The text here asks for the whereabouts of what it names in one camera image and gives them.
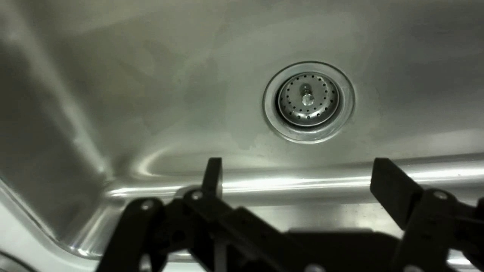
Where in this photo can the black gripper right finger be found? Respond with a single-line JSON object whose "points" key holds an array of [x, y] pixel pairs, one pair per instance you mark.
{"points": [[428, 222]]}

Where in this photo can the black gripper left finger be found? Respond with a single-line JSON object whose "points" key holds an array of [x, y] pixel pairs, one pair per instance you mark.
{"points": [[151, 228]]}

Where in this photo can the round metal sink strainer plug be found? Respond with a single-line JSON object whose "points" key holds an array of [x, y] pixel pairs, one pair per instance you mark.
{"points": [[308, 101]]}

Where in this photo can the stainless steel sink basin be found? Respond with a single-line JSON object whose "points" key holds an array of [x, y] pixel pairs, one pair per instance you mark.
{"points": [[151, 77]]}

